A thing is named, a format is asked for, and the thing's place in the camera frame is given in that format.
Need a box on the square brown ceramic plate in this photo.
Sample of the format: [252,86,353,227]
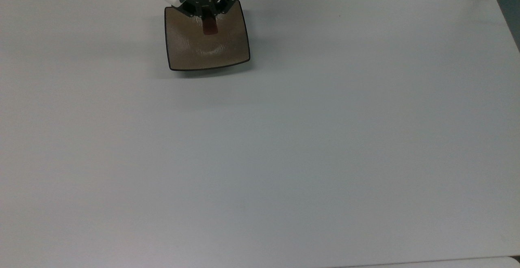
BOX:
[164,0,251,72]

